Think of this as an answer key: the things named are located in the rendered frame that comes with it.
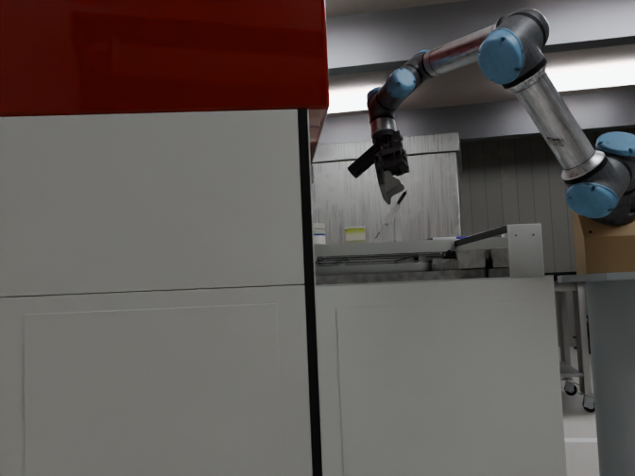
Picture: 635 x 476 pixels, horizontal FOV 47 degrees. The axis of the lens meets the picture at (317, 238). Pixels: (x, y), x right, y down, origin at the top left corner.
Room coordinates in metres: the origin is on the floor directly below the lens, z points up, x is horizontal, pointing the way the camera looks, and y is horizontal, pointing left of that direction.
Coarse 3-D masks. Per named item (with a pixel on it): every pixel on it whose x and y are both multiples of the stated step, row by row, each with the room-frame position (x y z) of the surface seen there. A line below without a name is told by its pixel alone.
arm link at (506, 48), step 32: (512, 32) 1.64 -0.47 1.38; (544, 32) 1.70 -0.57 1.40; (480, 64) 1.70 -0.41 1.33; (512, 64) 1.64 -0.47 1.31; (544, 64) 1.67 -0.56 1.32; (544, 96) 1.70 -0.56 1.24; (544, 128) 1.74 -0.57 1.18; (576, 128) 1.73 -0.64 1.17; (576, 160) 1.75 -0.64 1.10; (608, 160) 1.77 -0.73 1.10; (576, 192) 1.78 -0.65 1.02; (608, 192) 1.74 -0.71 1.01
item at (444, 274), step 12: (324, 276) 2.10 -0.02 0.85; (336, 276) 2.10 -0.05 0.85; (348, 276) 2.10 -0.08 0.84; (360, 276) 2.10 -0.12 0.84; (372, 276) 2.10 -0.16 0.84; (384, 276) 2.11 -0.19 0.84; (396, 276) 2.11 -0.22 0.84; (408, 276) 2.11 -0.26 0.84; (420, 276) 2.11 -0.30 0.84; (432, 276) 2.12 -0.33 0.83; (444, 276) 2.12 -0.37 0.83; (456, 276) 2.12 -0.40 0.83; (468, 276) 2.12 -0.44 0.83; (480, 276) 2.12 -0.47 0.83
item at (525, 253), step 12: (516, 228) 1.92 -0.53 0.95; (528, 228) 1.92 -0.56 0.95; (540, 228) 1.92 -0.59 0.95; (516, 240) 1.92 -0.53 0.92; (528, 240) 1.92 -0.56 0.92; (540, 240) 1.92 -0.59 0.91; (516, 252) 1.92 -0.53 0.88; (528, 252) 1.92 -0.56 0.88; (540, 252) 1.92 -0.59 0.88; (516, 264) 1.92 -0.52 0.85; (528, 264) 1.92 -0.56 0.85; (540, 264) 1.92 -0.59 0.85; (516, 276) 1.92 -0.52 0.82
